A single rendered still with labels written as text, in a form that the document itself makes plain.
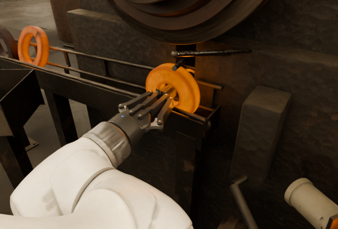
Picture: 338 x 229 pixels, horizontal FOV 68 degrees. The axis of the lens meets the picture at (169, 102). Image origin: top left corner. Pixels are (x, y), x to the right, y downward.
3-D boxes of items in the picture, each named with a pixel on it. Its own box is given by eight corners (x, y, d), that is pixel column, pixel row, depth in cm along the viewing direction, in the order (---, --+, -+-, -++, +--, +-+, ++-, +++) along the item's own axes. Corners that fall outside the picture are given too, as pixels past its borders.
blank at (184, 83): (149, 58, 67) (141, 63, 65) (199, 66, 59) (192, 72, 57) (155, 108, 75) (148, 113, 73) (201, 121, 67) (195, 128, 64)
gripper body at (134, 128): (105, 142, 56) (133, 119, 62) (134, 157, 52) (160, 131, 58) (98, 116, 52) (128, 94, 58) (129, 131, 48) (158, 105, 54)
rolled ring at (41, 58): (18, 23, 105) (26, 25, 108) (16, 67, 108) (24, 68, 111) (43, 26, 95) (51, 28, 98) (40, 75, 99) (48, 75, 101)
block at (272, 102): (242, 156, 71) (258, 80, 58) (270, 168, 67) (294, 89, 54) (227, 181, 63) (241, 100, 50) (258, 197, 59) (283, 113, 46)
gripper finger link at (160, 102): (135, 115, 54) (140, 117, 54) (165, 90, 61) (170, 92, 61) (137, 128, 57) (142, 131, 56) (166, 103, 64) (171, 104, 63)
